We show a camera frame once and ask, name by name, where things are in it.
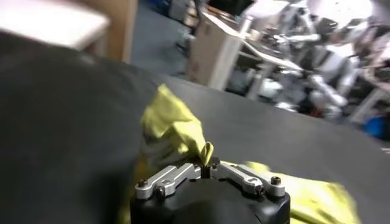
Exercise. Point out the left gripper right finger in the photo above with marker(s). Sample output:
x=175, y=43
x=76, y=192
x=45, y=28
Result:
x=243, y=176

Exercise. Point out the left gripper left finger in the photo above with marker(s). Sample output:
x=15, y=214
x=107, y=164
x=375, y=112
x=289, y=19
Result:
x=167, y=179

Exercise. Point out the yellow-green t-shirt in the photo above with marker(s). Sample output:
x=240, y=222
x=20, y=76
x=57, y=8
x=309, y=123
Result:
x=173, y=128

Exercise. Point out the black plastic table cover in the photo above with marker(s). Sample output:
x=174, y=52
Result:
x=274, y=137

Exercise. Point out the white adjustable standing desk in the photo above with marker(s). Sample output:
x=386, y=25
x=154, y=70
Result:
x=259, y=82

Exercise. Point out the tall white cardboard box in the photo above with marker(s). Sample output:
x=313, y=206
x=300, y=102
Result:
x=213, y=54

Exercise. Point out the white humanoid robot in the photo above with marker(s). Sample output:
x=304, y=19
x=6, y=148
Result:
x=335, y=64

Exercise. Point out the wooden slat partition screen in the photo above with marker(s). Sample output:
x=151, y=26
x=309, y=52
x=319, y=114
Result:
x=125, y=30

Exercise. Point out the black monitor screen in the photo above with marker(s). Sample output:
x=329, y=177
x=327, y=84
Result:
x=231, y=3

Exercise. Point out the white rectangular table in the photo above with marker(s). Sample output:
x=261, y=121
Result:
x=45, y=21

